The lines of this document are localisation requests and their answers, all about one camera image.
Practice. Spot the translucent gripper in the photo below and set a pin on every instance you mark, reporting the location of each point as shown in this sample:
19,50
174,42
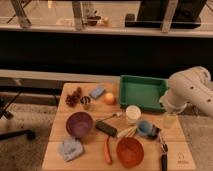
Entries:
168,120

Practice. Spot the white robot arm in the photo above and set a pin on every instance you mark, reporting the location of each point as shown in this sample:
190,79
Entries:
188,86

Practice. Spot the green plastic tray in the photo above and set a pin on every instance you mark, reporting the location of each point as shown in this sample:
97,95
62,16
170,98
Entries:
143,92

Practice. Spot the blue cup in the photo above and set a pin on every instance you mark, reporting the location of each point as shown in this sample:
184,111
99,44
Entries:
144,128

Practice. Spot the white cup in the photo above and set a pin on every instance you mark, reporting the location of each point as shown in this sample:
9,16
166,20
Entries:
133,114

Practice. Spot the orange bowl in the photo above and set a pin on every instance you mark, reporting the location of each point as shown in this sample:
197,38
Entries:
130,152

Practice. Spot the metal spoon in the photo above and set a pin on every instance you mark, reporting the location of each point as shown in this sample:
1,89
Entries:
117,114

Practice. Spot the orange ball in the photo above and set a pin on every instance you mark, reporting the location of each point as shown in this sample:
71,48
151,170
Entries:
109,98

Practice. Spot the black remote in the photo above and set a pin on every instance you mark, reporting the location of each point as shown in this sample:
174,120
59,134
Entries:
106,128

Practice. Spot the orange carrot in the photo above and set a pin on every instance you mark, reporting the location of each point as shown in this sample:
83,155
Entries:
107,155

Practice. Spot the blue sponge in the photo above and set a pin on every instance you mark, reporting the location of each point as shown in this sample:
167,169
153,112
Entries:
97,92

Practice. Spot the striped small ball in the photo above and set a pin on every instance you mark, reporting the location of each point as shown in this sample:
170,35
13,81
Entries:
85,100

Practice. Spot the purple bowl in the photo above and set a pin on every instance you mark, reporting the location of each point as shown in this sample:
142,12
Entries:
79,124

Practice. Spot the light blue cloth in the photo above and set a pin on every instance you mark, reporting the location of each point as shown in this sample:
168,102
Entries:
70,149

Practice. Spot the black office chair base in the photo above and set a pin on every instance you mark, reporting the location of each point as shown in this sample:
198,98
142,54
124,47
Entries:
5,113

